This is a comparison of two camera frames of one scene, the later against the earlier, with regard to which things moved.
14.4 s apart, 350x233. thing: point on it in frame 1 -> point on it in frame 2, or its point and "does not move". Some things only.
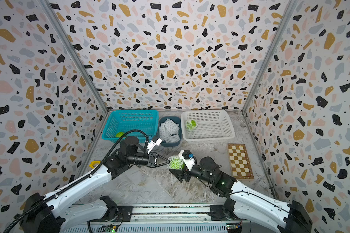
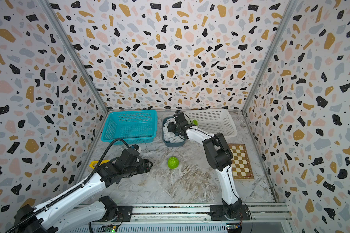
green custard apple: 119,134 -> 173,162
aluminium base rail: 171,218 does not move
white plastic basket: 213,126 does not move
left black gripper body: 146,160 -> 139,167
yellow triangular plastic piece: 92,165 does not move
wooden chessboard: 239,161 does not move
